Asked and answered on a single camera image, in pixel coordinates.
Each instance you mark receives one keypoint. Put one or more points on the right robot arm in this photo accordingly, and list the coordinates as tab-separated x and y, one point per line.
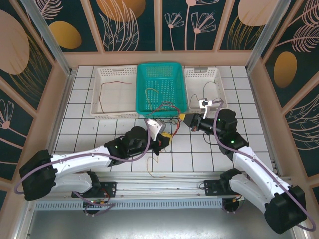
256	174

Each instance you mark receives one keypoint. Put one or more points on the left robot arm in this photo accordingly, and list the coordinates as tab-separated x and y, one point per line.
79	159

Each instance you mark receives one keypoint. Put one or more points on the large white plastic basket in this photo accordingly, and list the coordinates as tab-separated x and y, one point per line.
117	99

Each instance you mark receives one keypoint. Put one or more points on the teal plastic basket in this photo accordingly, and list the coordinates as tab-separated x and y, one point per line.
162	74

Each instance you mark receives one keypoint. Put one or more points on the small white plastic basket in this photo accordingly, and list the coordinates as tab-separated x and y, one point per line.
211	72

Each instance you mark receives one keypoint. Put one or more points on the grey metal sheet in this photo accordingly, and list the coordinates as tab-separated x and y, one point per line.
159	224

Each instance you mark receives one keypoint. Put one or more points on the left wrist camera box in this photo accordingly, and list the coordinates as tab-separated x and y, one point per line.
153	127

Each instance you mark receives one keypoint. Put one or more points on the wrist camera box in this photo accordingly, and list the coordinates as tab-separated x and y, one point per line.
205	103
153	127

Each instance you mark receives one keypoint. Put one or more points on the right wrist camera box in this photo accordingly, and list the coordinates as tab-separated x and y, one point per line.
205	103

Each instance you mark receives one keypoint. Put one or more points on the aluminium side rail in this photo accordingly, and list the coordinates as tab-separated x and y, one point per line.
63	104
260	112

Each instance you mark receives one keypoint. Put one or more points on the aluminium mounting rail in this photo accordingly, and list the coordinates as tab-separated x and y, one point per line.
162	184

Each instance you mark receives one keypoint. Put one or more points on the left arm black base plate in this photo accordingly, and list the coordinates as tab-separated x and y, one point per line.
109	186

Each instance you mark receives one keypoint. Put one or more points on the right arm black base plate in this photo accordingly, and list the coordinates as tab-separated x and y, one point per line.
211	186

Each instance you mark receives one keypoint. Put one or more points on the aluminium frame post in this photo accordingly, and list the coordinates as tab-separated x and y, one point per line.
47	37
265	37

